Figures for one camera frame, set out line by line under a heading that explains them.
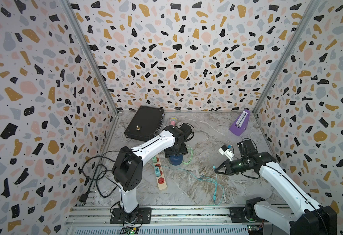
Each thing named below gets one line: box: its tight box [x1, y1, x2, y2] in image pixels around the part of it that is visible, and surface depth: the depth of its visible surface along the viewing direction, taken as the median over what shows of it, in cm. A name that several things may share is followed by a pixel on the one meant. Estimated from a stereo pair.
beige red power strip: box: [154, 154, 168, 191], surface depth 85 cm
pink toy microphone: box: [170, 116, 178, 126], surface depth 115 cm
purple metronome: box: [228, 109, 251, 137], surface depth 105 cm
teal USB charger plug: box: [154, 166, 161, 177], surface depth 83 cm
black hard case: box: [123, 105, 165, 142], surface depth 114 cm
